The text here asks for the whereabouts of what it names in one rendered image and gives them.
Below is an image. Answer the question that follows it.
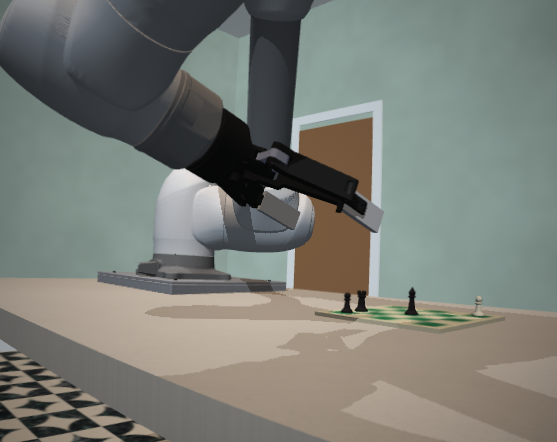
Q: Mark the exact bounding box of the green and cream chessboard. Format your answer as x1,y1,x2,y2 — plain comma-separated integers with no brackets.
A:
315,305,505,334

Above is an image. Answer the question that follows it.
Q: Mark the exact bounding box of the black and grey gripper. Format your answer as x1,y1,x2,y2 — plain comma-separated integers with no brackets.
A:
185,108,384,233

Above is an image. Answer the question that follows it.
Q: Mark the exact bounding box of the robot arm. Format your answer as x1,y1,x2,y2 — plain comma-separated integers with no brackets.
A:
0,0,315,280

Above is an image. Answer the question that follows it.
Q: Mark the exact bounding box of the white pawn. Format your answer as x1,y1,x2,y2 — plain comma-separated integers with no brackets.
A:
472,296,484,317

